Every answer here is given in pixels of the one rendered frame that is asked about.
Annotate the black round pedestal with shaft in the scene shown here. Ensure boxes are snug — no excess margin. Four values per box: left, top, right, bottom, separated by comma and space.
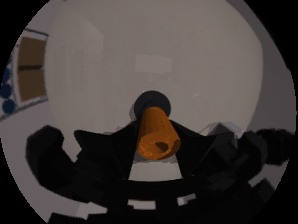
133, 91, 170, 119

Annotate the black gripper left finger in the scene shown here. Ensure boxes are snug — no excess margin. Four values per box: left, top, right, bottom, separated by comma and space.
73, 119, 141, 180

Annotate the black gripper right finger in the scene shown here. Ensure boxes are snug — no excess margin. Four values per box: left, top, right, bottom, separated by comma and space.
169, 120, 235, 177

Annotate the orange cylinder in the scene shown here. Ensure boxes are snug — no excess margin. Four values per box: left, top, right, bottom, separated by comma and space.
136, 107, 181, 160

